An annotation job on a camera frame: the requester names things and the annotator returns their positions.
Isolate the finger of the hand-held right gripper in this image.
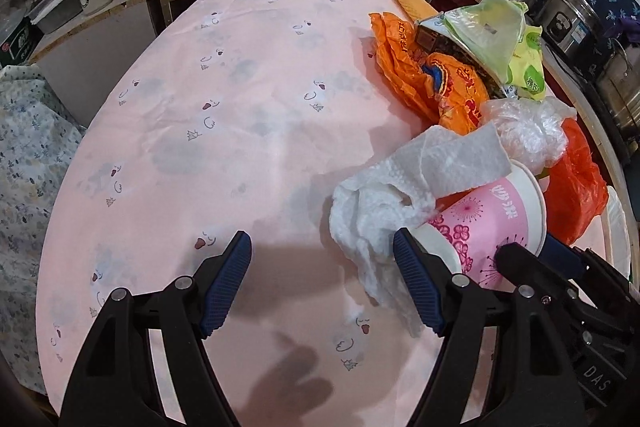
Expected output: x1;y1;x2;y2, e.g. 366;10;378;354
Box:
545;234;583;269
494;243;553;294

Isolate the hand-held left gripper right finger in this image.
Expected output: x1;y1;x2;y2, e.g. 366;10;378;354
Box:
392;227;586;427

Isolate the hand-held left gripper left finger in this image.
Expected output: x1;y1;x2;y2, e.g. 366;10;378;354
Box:
59;230;252;427

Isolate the pink flowered paper cup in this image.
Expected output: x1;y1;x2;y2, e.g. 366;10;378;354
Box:
410;159;548;290

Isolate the white paper towel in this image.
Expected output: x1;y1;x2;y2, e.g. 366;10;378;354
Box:
328;123;516;339

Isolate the green cardboard box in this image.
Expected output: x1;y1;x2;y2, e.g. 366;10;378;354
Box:
416;0;530;100

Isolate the red plastic bag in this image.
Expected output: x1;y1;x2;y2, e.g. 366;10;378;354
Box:
542;117;610;247

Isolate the white paper plate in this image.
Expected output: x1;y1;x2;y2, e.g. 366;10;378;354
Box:
597;184;632;288

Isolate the clear crumpled plastic bag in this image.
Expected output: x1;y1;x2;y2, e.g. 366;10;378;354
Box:
480;97;578;175

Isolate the large steel pot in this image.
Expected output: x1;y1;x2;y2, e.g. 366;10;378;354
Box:
595;39;640;152

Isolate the pink printed tablecloth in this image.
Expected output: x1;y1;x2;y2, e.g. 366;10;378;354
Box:
35;0;608;427

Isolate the yellow-green snack packet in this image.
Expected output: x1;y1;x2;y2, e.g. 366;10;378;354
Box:
505;24;547;102

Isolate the steel rice cooker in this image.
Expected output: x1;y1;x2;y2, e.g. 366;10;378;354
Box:
532;0;608;68

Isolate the orange printed plastic bag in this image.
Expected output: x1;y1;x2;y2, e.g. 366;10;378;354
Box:
369;11;493;138

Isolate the dark green box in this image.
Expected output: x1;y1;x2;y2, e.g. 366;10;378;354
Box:
0;14;46;65

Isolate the grey tray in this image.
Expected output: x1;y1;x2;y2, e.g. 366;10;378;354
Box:
27;0;83;35

